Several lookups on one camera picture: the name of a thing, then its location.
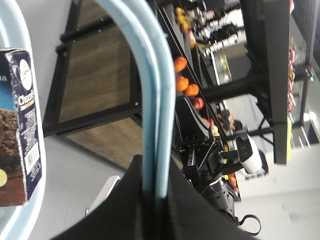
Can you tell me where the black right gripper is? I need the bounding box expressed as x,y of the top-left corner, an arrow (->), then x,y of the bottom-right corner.
174,96 -> 235,220

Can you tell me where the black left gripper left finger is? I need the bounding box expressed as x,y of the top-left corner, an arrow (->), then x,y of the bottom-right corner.
53,155 -> 147,240

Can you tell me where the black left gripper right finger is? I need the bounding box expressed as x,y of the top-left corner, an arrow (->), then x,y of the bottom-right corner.
163,160 -> 255,240

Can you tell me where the light blue plastic basket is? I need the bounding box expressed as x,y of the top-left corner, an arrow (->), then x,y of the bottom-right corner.
0,0 -> 176,240

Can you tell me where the dark blue cookie box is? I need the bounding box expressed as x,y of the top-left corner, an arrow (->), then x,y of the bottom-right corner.
0,48 -> 42,207

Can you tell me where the orange fruit lower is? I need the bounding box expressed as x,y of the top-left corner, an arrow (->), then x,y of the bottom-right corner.
176,75 -> 189,92

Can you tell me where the orange fruit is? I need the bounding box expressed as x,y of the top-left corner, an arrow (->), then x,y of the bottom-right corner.
173,56 -> 188,73
176,75 -> 189,92

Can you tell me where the orange fruit upper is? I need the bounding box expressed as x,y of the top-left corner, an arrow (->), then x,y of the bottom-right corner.
173,56 -> 188,73

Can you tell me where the dark wooden produce stand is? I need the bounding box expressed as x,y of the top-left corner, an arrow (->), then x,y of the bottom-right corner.
42,0 -> 291,203

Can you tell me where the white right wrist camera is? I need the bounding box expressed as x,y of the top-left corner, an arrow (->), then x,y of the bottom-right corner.
235,133 -> 262,175

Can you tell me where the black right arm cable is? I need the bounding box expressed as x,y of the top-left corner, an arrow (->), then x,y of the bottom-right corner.
234,214 -> 262,236

